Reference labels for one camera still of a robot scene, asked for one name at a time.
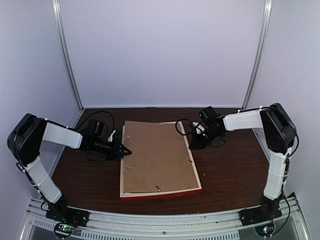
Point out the left aluminium corner post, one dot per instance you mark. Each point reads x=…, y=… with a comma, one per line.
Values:
x=66, y=57

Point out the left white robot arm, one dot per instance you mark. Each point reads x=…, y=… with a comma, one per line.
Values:
x=33, y=137

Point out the aluminium corner post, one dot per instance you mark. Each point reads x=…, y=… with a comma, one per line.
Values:
x=66, y=57
x=264, y=31

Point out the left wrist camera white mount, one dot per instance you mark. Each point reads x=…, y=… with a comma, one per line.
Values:
x=110, y=138

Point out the wooden picture frame red edge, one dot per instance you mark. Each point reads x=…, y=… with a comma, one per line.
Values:
x=122, y=180

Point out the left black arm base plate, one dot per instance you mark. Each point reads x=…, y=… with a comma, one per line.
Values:
x=76, y=217

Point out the brown backing board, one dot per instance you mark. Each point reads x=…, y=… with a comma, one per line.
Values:
x=157, y=157

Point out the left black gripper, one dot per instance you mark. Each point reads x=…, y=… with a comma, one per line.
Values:
x=116, y=147

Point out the aluminium front rail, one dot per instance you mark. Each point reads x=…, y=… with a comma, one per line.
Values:
x=224, y=225

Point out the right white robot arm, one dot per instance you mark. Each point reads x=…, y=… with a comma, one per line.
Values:
x=279, y=131

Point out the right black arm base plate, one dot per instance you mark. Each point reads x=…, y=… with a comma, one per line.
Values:
x=253, y=216

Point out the right aluminium corner post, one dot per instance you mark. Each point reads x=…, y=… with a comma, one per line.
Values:
x=264, y=31

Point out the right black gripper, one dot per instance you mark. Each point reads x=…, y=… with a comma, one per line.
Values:
x=196, y=143

